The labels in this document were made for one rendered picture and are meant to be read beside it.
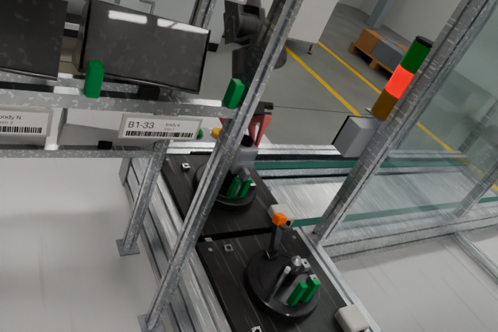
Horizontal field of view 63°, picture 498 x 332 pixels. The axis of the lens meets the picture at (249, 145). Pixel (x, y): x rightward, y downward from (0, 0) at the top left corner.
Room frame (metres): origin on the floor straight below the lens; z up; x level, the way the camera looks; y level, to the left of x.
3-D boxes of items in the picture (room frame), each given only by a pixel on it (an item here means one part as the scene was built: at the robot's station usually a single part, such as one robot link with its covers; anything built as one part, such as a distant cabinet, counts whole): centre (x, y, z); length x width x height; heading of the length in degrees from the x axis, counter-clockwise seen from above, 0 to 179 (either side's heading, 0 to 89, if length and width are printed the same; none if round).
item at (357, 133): (0.75, -0.21, 1.29); 0.12 x 0.05 x 0.25; 131
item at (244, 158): (0.71, 0.00, 1.08); 0.08 x 0.04 x 0.07; 40
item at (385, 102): (0.75, -0.21, 1.28); 0.05 x 0.05 x 0.05
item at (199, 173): (0.72, 0.01, 0.98); 0.14 x 0.14 x 0.02
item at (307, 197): (0.90, -0.23, 0.91); 0.84 x 0.28 x 0.10; 131
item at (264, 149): (1.01, -0.10, 0.91); 0.89 x 0.06 x 0.11; 131
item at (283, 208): (0.71, -0.13, 0.97); 0.05 x 0.05 x 0.04; 41
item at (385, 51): (6.56, -1.51, 0.20); 1.20 x 0.80 x 0.41; 41
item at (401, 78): (0.75, -0.21, 1.33); 0.05 x 0.05 x 0.05
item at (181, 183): (0.72, 0.01, 0.96); 0.24 x 0.24 x 0.02; 41
